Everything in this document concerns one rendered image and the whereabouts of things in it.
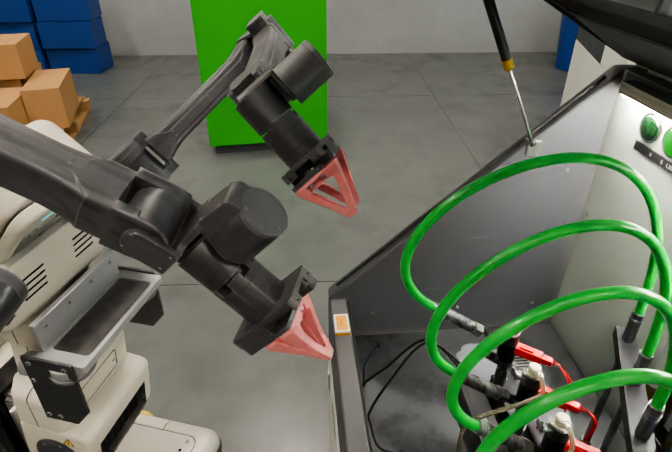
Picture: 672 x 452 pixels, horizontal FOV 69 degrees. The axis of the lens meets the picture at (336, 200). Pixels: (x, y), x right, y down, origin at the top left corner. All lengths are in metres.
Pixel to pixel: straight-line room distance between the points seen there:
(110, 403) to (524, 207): 0.96
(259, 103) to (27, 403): 0.79
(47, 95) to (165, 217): 4.16
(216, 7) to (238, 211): 3.34
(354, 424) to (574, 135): 0.67
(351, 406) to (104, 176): 0.60
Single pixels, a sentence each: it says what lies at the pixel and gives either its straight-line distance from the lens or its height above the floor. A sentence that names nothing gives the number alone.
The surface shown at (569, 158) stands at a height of 1.43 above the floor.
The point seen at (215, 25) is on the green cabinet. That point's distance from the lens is 3.79.
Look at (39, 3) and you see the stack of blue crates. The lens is 6.87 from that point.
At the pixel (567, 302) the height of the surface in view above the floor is 1.35.
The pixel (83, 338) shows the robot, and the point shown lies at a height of 1.04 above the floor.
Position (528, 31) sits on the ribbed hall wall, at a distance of 7.65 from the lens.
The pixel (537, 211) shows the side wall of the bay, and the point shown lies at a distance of 1.11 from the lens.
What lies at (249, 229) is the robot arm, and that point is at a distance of 0.47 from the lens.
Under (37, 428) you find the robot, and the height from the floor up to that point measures 0.80.
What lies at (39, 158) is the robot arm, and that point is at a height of 1.50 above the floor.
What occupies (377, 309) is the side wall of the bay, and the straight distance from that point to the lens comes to 1.16.
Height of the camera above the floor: 1.69
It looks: 30 degrees down
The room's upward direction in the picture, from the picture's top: straight up
